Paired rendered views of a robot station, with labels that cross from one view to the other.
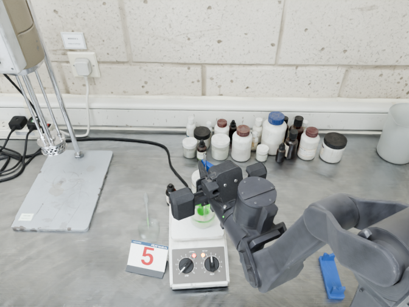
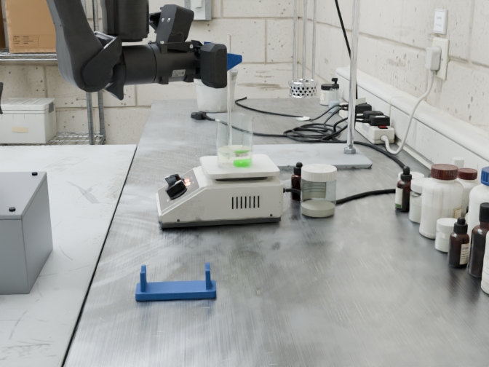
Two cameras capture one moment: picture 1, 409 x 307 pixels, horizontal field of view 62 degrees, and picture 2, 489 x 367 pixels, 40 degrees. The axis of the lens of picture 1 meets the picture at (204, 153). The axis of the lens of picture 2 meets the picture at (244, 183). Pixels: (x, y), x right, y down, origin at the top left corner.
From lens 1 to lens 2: 1.19 m
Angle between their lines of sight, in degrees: 75
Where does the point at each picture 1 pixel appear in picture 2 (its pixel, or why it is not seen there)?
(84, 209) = not seen: hidden behind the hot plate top
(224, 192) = (159, 29)
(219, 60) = not seen: outside the picture
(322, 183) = (418, 303)
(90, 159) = (348, 156)
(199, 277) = (164, 197)
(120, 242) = not seen: hidden behind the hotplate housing
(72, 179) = (307, 154)
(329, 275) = (177, 285)
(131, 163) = (359, 176)
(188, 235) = (206, 162)
